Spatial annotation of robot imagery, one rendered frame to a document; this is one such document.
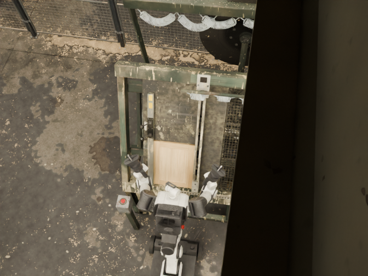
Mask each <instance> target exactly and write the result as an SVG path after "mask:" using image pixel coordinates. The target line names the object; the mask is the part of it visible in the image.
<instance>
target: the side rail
mask: <svg viewBox="0 0 368 276"><path fill-rule="evenodd" d="M117 88H118V110H119V132H120V154H121V166H122V182H128V181H129V179H130V177H131V167H130V166H126V165H125V164H124V161H125V160H126V159H127V158H128V156H127V155H128V154H129V155H130V135H129V102H128V78H126V77H117Z"/></svg>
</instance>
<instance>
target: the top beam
mask: <svg viewBox="0 0 368 276"><path fill-rule="evenodd" d="M198 74H203V75H210V86H213V87H224V88H235V89H245V84H246V76H247V73H242V72H232V71H220V70H209V69H203V68H191V67H181V66H169V65H158V64H147V63H140V62H130V61H117V62H116V63H115V64H114V75H115V76H116V77H126V78H137V79H148V80H154V81H165V82H175V83H186V84H197V75H198Z"/></svg>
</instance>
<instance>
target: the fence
mask: <svg viewBox="0 0 368 276"><path fill-rule="evenodd" d="M149 95H152V101H149ZM147 101H148V118H153V138H152V139H151V138H148V176H150V177H151V180H152V185H153V160H154V93H152V92H148V94H147ZM149 103H152V108H149Z"/></svg>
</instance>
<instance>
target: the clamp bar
mask: <svg viewBox="0 0 368 276"><path fill-rule="evenodd" d="M200 77H207V83H202V82H200ZM209 88H210V75H203V74H198V75H197V90H200V91H209ZM206 98H209V96H206V95H204V94H201V95H200V99H201V101H198V115H197V129H196V137H195V151H194V165H193V179H192V191H191V192H197V193H198V189H199V177H200V164H201V157H202V145H203V133H204V121H205V109H206Z"/></svg>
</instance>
